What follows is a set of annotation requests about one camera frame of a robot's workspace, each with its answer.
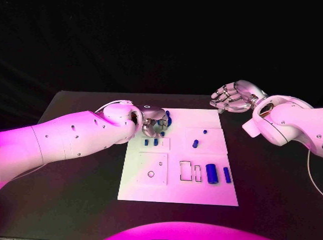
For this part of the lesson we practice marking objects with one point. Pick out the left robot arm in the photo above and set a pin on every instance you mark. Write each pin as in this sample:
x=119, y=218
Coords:
x=69, y=138

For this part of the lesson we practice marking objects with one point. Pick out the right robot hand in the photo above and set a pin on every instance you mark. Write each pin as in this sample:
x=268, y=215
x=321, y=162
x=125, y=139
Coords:
x=240, y=97

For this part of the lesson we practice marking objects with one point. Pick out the blue gear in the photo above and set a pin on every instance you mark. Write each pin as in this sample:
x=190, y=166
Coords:
x=168, y=118

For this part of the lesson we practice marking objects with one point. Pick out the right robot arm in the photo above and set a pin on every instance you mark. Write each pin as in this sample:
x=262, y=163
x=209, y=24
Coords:
x=292, y=123

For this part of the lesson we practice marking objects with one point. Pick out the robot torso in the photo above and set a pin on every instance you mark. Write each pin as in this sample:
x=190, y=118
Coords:
x=187, y=231

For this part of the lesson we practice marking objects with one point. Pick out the thick blue cylinder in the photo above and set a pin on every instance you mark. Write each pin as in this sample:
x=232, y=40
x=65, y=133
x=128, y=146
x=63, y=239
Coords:
x=212, y=173

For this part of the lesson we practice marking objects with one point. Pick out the white task board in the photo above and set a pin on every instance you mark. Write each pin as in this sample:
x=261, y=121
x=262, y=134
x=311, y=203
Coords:
x=183, y=165

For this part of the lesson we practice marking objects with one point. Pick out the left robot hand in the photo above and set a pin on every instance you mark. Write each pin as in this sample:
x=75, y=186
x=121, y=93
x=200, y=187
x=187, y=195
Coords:
x=151, y=113

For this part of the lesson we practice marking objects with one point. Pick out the thin long blue cylinder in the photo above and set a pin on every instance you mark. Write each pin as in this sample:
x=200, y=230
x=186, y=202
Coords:
x=226, y=175

